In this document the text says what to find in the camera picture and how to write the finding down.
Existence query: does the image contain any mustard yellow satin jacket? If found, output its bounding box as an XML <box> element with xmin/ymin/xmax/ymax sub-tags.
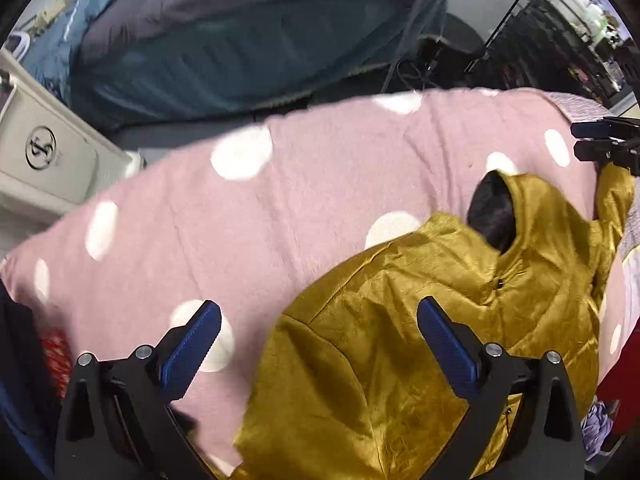
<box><xmin>235</xmin><ymin>165</ymin><xmax>636</xmax><ymax>479</ymax></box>

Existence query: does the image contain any red cloth item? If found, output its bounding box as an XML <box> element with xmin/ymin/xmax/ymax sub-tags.
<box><xmin>40</xmin><ymin>328</ymin><xmax>73</xmax><ymax>401</ymax></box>

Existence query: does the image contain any pink polka dot blanket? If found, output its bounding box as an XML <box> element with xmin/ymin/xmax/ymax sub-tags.
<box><xmin>1</xmin><ymin>89</ymin><xmax>639</xmax><ymax>479</ymax></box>

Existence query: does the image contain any white storage box with logo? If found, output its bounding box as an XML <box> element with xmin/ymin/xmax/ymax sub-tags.
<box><xmin>0</xmin><ymin>50</ymin><xmax>144</xmax><ymax>223</ymax></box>

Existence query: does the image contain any grey quilted bedding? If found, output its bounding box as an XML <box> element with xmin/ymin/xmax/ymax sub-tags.
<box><xmin>79</xmin><ymin>0</ymin><xmax>444</xmax><ymax>61</ymax></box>

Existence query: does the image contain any teal blue mattress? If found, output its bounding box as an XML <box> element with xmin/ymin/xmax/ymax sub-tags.
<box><xmin>23</xmin><ymin>0</ymin><xmax>448</xmax><ymax>132</ymax></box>

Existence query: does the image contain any black wire rack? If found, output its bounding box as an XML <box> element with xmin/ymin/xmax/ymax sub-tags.
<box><xmin>466</xmin><ymin>0</ymin><xmax>631</xmax><ymax>108</ymax></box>

